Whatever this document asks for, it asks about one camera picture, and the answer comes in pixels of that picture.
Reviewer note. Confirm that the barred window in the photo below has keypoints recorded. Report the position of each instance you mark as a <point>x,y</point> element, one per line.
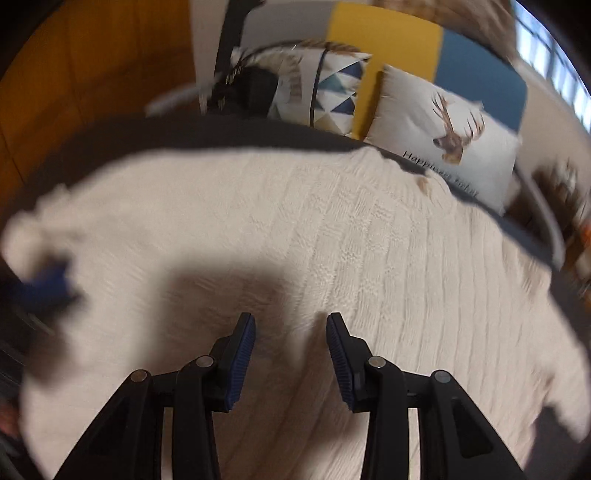
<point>554,64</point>

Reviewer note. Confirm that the white knit sweater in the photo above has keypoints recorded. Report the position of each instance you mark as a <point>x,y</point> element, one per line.
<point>323,240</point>

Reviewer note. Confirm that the cat print pillow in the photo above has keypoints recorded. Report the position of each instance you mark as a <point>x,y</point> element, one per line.
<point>291,78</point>

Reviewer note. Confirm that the black handbag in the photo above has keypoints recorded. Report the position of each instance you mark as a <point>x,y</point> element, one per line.
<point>258,87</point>

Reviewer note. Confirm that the deer print pillow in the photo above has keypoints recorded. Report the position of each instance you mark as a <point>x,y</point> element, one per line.
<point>415,120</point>

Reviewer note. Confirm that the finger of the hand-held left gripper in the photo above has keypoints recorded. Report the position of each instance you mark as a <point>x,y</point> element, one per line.
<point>51,286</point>

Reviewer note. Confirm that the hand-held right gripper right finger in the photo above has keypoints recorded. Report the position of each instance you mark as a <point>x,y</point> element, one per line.
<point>341,360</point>

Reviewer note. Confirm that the triangle pattern pillow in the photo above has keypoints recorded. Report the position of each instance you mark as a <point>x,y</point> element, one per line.
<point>339,92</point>

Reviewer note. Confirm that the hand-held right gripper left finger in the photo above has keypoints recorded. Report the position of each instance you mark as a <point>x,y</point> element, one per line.
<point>240,364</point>

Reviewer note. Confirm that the grey yellow blue sofa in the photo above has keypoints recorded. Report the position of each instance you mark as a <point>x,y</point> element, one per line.
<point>392,41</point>

